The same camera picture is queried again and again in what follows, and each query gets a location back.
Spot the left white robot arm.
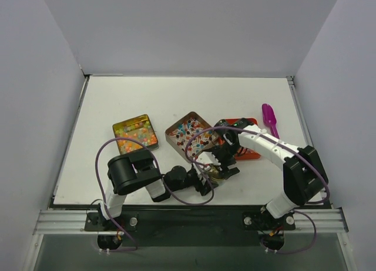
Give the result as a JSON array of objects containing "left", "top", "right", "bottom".
[{"left": 98, "top": 150, "right": 214, "bottom": 230}]

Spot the orange tray with lollipops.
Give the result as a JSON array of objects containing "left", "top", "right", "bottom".
[{"left": 215, "top": 118, "right": 261, "bottom": 160}]

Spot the purple plastic scoop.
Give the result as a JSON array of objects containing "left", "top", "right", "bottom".
[{"left": 261, "top": 103, "right": 280, "bottom": 138}]

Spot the beige tin with lollipops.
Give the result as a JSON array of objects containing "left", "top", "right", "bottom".
[{"left": 165, "top": 111, "right": 219, "bottom": 162}]

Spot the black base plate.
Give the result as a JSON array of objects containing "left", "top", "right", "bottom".
[{"left": 84, "top": 205, "right": 296, "bottom": 249}]

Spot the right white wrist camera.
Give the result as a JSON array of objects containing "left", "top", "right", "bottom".
[{"left": 193, "top": 152, "right": 221, "bottom": 166}]

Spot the gold tin with star candies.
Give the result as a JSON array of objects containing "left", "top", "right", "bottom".
[{"left": 112, "top": 114, "right": 159, "bottom": 155}]

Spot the gold jar lid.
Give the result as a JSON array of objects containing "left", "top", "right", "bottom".
[{"left": 204, "top": 164, "right": 225, "bottom": 183}]

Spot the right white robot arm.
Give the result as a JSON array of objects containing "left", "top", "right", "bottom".
[{"left": 214, "top": 118, "right": 330, "bottom": 229}]

